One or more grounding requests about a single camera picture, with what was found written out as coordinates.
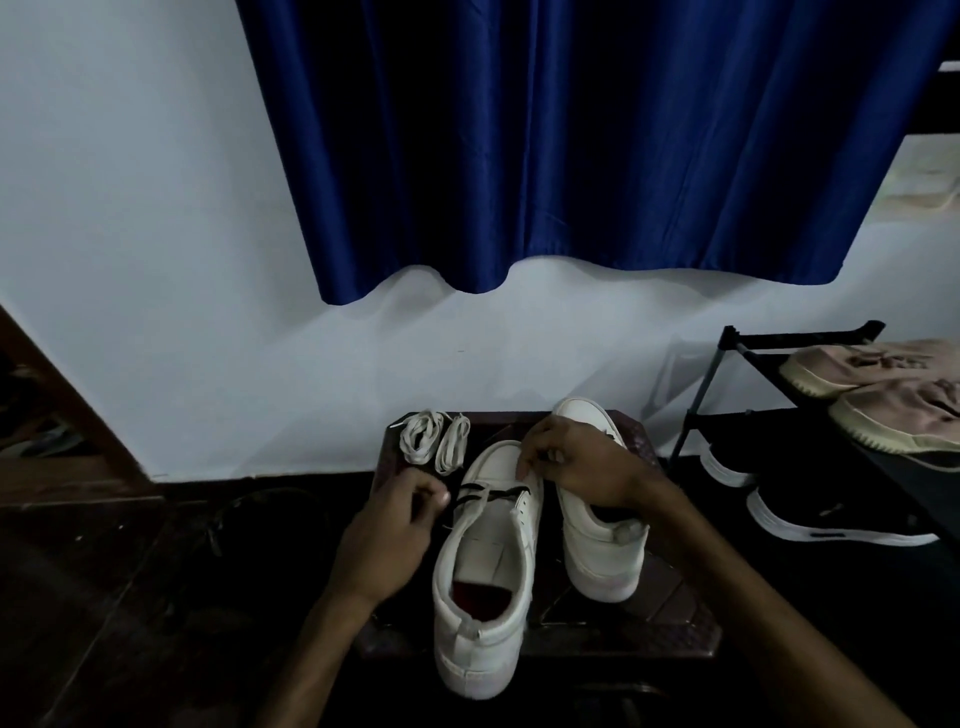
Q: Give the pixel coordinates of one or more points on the black shoelace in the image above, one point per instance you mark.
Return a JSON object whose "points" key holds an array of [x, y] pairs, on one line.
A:
{"points": [[480, 491]]}

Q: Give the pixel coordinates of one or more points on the dark brown plastic stool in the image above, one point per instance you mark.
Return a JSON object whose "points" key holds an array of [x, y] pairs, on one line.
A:
{"points": [[675, 600]]}

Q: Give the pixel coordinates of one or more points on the pink sneaker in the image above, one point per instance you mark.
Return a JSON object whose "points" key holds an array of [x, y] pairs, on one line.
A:
{"points": [[900, 416], [832, 367]]}

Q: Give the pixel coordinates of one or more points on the black shoe rack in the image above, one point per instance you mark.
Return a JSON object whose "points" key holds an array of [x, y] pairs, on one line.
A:
{"points": [[802, 339]]}

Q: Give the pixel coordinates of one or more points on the black sneaker white sole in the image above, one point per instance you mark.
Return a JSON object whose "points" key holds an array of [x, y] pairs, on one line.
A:
{"points": [[817, 529], [720, 472]]}

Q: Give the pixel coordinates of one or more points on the person's left hand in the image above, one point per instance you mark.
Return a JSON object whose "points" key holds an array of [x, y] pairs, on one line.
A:
{"points": [[382, 540]]}

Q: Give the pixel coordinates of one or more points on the grey slipper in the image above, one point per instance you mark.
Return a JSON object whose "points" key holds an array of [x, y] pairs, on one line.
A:
{"points": [[45, 444]]}

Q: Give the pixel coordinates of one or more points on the white shoelace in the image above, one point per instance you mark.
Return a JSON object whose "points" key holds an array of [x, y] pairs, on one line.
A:
{"points": [[454, 446], [416, 439]]}

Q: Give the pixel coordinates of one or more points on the person's left forearm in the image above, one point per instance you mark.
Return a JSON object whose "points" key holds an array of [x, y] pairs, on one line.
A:
{"points": [[315, 660]]}

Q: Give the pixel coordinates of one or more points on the person's right forearm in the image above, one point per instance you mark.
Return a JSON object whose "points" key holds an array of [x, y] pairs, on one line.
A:
{"points": [[765, 622]]}

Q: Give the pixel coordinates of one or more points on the person's right hand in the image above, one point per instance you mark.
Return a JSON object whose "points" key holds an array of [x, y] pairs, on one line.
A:
{"points": [[592, 465]]}

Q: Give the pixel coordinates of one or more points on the brown wooden door frame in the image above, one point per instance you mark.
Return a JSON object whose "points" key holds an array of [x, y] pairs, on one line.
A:
{"points": [[75, 472]]}

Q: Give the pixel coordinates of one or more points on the blue curtain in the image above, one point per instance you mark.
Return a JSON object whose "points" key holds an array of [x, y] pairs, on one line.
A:
{"points": [[600, 135]]}

